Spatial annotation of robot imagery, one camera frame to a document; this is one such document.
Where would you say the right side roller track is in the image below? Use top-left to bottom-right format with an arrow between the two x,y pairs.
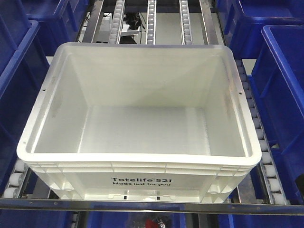
236,59 -> 290,205

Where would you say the white plastic Totelife tote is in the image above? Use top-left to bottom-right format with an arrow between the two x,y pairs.
17,43 -> 262,203

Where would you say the blue bin right far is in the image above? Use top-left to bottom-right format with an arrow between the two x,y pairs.
216,0 -> 304,59

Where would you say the far right roller track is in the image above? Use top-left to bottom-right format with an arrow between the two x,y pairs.
179,0 -> 193,45

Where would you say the far left roller track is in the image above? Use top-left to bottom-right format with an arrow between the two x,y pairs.
108,0 -> 125,44

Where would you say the blue bin left near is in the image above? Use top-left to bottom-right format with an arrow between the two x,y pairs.
0,20 -> 49,192

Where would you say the blue bin left far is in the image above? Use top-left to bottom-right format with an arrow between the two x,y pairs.
0,0 -> 88,57

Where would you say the metal shelf front rail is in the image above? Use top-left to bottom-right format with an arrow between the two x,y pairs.
0,198 -> 304,216

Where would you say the left side roller track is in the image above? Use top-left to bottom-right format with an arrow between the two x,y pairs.
1,159 -> 29,199

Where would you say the far middle roller track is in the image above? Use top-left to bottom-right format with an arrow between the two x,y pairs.
145,0 -> 157,45

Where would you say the black device behind shelf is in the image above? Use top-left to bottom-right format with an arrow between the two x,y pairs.
120,12 -> 146,44

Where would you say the red object in lower bin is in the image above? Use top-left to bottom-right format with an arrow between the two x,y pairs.
144,218 -> 166,228

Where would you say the blue bin right near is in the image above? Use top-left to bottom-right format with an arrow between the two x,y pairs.
250,25 -> 304,205

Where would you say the blue bin lower shelf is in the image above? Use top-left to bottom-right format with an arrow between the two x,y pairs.
86,212 -> 186,228

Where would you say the blue bin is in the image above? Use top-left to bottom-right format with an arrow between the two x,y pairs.
0,0 -> 88,57
216,0 -> 304,59
0,20 -> 49,192
250,25 -> 304,205

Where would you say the roller track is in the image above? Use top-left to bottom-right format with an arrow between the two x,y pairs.
108,0 -> 125,44
236,59 -> 290,205
179,0 -> 193,45
1,159 -> 29,199
145,0 -> 157,45

